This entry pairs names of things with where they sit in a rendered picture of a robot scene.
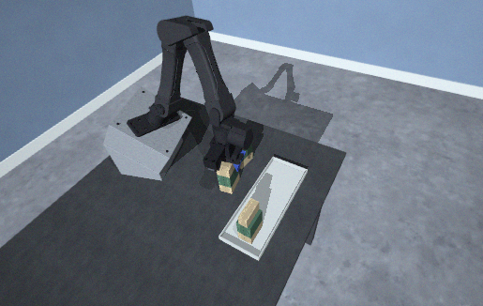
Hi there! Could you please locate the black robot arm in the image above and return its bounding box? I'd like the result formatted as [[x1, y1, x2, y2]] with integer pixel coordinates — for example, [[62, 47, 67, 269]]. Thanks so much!
[[127, 16, 253, 172]]

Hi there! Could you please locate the white tray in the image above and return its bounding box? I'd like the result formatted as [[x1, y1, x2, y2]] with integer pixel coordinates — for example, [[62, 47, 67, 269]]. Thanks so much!
[[219, 157, 308, 261]]

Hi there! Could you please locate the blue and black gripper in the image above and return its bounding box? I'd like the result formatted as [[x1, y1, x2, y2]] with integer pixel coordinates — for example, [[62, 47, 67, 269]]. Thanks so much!
[[215, 140, 246, 172]]

